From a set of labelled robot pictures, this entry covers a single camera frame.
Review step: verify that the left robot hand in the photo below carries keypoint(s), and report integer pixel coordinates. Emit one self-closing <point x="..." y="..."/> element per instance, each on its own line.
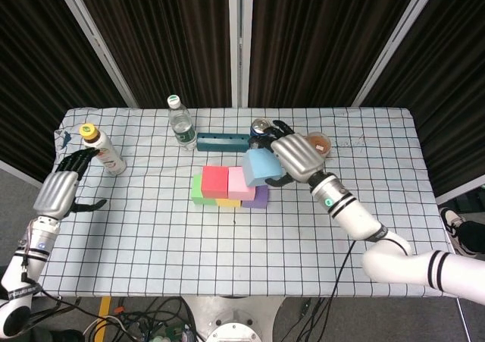
<point x="57" y="192"/>

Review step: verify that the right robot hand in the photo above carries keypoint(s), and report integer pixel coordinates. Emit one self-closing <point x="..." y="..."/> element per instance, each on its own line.
<point x="299" y="156"/>

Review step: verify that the light blue foam cube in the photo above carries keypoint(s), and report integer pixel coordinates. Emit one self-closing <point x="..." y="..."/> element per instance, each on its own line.
<point x="261" y="167"/>

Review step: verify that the purple foam cube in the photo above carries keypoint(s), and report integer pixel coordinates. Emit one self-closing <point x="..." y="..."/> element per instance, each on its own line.
<point x="259" y="199"/>

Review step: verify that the pink foam cube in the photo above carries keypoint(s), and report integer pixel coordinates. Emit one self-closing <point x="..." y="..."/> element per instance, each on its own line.
<point x="238" y="184"/>

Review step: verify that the yellow foam cube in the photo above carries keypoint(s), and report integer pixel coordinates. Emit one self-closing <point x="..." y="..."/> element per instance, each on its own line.
<point x="228" y="203"/>

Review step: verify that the red foam cube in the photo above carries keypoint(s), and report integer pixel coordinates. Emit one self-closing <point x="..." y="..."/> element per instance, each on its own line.
<point x="214" y="181"/>

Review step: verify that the green foam cube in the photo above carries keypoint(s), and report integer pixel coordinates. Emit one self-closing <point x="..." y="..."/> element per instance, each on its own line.
<point x="196" y="194"/>

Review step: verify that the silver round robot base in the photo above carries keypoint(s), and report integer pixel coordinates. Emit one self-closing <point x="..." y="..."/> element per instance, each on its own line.
<point x="235" y="319"/>

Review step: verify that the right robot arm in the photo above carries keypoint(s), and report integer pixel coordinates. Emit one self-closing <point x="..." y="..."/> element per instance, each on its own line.
<point x="360" y="217"/>

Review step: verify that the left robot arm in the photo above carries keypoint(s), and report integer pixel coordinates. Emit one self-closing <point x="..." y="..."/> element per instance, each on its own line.
<point x="19" y="270"/>

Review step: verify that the clear jar of rubber bands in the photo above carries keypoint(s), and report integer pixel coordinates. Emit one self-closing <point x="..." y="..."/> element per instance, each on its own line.
<point x="322" y="143"/>

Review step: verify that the blue soda can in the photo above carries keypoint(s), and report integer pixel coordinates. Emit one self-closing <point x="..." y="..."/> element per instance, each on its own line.
<point x="259" y="126"/>

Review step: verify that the small blue tag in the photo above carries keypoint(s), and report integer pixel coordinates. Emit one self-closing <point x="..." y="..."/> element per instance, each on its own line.
<point x="67" y="138"/>

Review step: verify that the white drink bottle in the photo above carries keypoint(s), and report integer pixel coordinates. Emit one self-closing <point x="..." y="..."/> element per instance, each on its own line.
<point x="104" y="152"/>

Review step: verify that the dark teal plastic case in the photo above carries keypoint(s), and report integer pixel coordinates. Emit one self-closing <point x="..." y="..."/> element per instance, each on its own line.
<point x="223" y="142"/>

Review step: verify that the white black-grid tablecloth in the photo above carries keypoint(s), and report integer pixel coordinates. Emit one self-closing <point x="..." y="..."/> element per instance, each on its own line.
<point x="227" y="251"/>

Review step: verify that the black metal stand leg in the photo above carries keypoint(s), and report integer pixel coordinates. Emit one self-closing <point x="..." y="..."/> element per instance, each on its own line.
<point x="53" y="311"/>

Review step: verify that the clear water bottle green label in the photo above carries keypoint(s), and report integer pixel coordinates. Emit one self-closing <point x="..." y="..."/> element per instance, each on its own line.
<point x="182" y="124"/>

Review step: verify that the yellow floor tape strip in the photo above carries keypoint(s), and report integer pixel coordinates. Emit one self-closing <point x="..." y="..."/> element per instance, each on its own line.
<point x="102" y="315"/>

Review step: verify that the orange object under table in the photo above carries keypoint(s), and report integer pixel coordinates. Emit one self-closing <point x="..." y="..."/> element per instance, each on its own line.
<point x="119" y="310"/>

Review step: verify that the white black sneaker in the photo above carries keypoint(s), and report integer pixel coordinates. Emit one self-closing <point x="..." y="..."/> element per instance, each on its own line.
<point x="451" y="224"/>

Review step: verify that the dark trouser leg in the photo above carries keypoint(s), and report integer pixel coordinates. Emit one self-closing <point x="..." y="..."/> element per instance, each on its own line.
<point x="473" y="237"/>

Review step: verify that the low white frame bar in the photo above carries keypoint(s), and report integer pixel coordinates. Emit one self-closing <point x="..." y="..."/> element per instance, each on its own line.
<point x="22" y="173"/>
<point x="460" y="195"/>

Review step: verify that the upright white frame post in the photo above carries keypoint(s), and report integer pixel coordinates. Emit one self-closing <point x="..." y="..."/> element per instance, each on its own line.
<point x="235" y="42"/>
<point x="247" y="42"/>

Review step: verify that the slanted white frame bar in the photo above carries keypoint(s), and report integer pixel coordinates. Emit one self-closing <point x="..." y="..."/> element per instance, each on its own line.
<point x="394" y="42"/>
<point x="94" y="42"/>

